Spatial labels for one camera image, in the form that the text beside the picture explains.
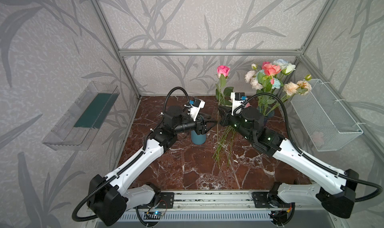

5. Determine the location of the teal ceramic vase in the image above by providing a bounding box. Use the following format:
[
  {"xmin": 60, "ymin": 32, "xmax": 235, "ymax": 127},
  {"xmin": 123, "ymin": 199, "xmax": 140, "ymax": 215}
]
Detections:
[{"xmin": 191, "ymin": 130, "xmax": 207, "ymax": 145}]

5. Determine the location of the deep pink rose stem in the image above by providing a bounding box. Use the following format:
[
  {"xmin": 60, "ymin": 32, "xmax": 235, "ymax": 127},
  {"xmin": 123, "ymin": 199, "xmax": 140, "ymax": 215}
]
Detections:
[{"xmin": 214, "ymin": 65, "xmax": 235, "ymax": 162}]

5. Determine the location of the blue purple glass vase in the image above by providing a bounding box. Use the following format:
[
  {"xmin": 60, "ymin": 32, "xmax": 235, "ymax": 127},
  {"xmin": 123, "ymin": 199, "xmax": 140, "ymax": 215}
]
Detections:
[{"xmin": 257, "ymin": 106, "xmax": 275, "ymax": 120}]

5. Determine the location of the peach carnation stem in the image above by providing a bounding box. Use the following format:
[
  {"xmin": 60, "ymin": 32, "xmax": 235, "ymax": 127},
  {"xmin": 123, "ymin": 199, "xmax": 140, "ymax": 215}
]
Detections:
[{"xmin": 245, "ymin": 64, "xmax": 263, "ymax": 90}]

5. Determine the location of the white rose stem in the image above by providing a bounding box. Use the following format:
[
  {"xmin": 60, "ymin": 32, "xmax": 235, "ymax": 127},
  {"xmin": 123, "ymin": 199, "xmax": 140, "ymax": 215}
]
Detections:
[{"xmin": 273, "ymin": 59, "xmax": 296, "ymax": 75}]

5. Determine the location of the cream peach flower stem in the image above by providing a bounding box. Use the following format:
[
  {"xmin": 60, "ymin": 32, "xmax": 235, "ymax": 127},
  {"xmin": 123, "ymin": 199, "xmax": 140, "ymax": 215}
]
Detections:
[{"xmin": 281, "ymin": 74, "xmax": 312, "ymax": 103}]

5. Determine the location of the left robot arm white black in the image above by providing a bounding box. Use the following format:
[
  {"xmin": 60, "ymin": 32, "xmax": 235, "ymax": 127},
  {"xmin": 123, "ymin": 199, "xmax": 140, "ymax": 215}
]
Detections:
[{"xmin": 72, "ymin": 87, "xmax": 217, "ymax": 227}]

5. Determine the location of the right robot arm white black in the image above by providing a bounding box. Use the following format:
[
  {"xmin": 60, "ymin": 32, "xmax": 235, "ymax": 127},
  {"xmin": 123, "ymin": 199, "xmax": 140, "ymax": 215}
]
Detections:
[{"xmin": 219, "ymin": 92, "xmax": 383, "ymax": 219}]

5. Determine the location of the pink white rose bunch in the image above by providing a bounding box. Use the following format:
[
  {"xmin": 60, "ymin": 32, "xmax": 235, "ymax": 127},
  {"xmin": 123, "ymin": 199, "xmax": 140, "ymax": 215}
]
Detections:
[{"xmin": 213, "ymin": 126, "xmax": 236, "ymax": 168}]

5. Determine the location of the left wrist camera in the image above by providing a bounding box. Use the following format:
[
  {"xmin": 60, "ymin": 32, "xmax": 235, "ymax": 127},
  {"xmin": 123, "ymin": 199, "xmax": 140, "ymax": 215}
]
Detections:
[{"xmin": 185, "ymin": 97, "xmax": 205, "ymax": 121}]

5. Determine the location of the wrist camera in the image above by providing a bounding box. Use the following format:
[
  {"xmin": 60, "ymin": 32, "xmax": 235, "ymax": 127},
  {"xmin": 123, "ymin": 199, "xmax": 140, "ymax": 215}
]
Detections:
[
  {"xmin": 185, "ymin": 97, "xmax": 205, "ymax": 121},
  {"xmin": 230, "ymin": 92, "xmax": 248, "ymax": 116}
]

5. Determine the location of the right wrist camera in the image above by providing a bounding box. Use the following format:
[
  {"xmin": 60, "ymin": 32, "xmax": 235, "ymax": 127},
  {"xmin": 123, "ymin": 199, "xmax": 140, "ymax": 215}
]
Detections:
[{"xmin": 230, "ymin": 92, "xmax": 248, "ymax": 116}]

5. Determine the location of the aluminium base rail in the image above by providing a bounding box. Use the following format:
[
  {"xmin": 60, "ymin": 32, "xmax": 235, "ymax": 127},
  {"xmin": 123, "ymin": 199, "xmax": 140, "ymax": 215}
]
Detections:
[{"xmin": 86, "ymin": 189, "xmax": 340, "ymax": 223}]

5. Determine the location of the white wire mesh basket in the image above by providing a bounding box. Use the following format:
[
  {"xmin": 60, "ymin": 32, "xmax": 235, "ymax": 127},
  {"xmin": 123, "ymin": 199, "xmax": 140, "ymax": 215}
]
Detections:
[{"xmin": 292, "ymin": 79, "xmax": 364, "ymax": 152}]

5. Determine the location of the clear plastic wall tray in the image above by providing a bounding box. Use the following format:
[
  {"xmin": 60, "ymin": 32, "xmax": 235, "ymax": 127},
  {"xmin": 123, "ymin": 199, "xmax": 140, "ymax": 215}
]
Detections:
[{"xmin": 42, "ymin": 81, "xmax": 120, "ymax": 151}]

